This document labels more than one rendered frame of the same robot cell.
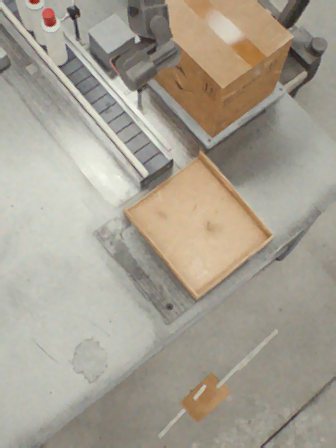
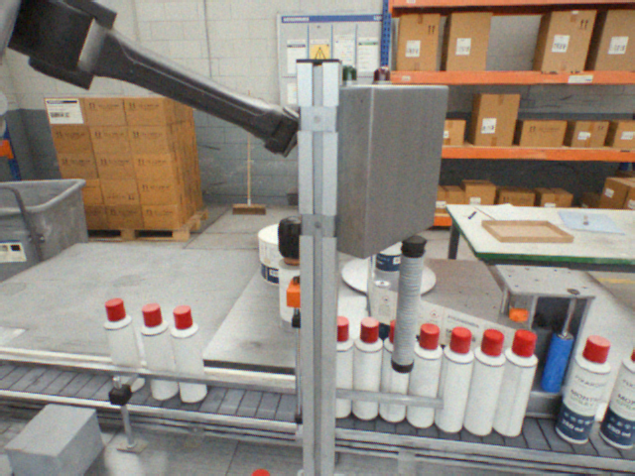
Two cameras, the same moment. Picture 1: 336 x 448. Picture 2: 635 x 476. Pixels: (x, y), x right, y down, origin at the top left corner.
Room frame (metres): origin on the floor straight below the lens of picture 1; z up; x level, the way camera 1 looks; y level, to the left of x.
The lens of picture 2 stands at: (1.73, 0.28, 1.47)
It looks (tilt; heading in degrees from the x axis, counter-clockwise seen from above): 21 degrees down; 143
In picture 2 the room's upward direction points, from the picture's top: straight up
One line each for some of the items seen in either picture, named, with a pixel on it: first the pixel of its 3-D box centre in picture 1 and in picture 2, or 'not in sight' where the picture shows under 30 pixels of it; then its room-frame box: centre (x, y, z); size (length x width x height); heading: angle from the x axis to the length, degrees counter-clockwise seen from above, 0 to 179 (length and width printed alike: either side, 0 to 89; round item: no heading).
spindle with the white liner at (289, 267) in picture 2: not in sight; (295, 274); (0.98, 0.78, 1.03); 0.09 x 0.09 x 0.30
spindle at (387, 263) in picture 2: not in sight; (390, 233); (0.93, 1.18, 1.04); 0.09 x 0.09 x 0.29
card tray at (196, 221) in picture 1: (198, 223); not in sight; (0.53, -0.07, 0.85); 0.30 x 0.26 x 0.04; 45
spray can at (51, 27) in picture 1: (53, 37); (123, 345); (0.96, 0.37, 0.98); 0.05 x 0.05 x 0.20
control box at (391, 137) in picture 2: not in sight; (375, 164); (1.37, 0.65, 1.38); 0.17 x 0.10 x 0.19; 100
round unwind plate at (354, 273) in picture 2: not in sight; (387, 275); (0.93, 1.18, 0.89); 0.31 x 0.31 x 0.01
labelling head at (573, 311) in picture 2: not in sight; (528, 340); (1.47, 1.00, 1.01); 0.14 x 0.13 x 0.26; 45
